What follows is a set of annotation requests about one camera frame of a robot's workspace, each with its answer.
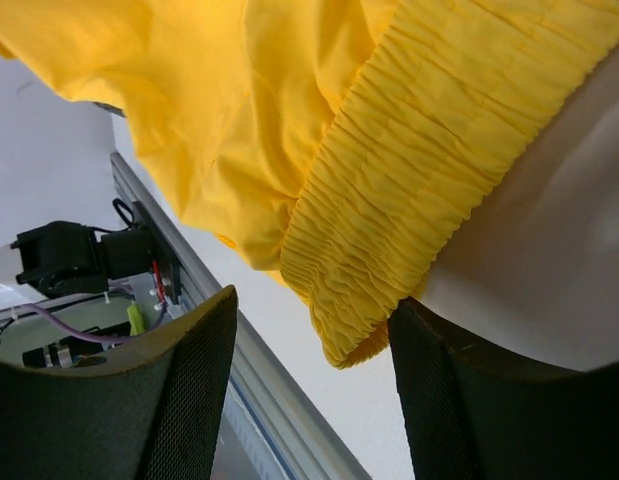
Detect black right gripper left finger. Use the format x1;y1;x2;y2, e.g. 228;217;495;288
0;286;238;479

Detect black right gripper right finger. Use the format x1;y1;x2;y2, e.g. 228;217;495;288
388;299;619;479

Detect yellow shorts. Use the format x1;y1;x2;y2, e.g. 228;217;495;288
0;1;619;369

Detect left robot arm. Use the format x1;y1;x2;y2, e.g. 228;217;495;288
10;221;155;299

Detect aluminium mounting rail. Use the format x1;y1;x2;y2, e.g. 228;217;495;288
110;152;369;479

